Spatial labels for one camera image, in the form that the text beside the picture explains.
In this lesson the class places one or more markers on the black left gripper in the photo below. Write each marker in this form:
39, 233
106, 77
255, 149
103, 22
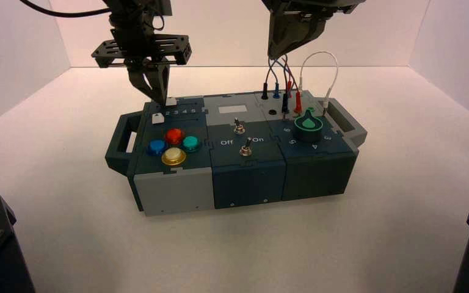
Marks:
137, 44

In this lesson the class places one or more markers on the red round push button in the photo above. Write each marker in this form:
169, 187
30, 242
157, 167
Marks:
174, 136

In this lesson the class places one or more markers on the blue round push button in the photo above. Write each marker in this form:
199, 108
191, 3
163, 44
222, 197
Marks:
156, 147

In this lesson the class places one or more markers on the yellow round push button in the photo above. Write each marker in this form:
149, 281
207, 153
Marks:
173, 156

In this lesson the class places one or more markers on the green rotary knob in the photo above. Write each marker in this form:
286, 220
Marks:
309, 127

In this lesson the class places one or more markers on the teal round push button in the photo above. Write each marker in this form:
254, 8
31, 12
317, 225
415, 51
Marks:
191, 142

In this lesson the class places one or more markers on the blank white label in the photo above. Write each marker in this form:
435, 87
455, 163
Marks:
232, 109

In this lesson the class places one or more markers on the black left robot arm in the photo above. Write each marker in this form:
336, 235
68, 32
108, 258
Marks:
137, 9

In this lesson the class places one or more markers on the dark blue grey control box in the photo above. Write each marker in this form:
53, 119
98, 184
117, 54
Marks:
178, 194

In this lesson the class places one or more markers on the metal toggle switch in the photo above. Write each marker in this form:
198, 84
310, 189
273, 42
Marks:
238, 127
246, 149

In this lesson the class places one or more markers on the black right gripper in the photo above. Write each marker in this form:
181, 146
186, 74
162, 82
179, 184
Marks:
307, 7

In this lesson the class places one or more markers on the white square slider knob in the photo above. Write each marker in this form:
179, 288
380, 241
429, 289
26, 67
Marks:
171, 102
157, 118

